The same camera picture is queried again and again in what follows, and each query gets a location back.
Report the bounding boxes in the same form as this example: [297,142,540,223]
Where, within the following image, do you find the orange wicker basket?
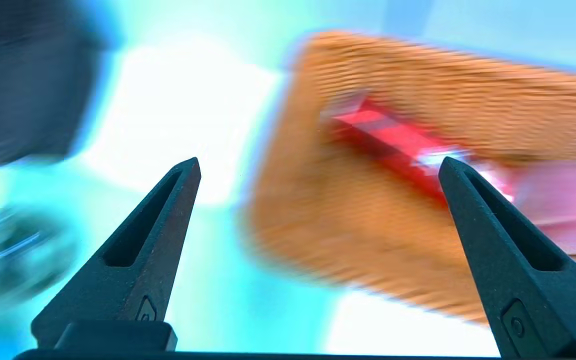
[243,30,576,326]

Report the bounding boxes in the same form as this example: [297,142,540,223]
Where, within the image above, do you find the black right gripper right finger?
[438,156,576,358]

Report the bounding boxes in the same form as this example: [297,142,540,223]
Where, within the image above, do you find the light green plastic tray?
[0,150,349,353]

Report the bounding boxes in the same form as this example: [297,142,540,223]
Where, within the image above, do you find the red soda can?
[320,97,514,206]

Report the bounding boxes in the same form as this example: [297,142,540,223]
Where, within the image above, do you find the pink peach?
[513,160,576,256]

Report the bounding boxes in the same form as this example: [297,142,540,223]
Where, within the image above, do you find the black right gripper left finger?
[31,157,202,347]

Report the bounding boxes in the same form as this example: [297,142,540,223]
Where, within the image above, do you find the dark brown wicker basket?
[0,0,111,166]

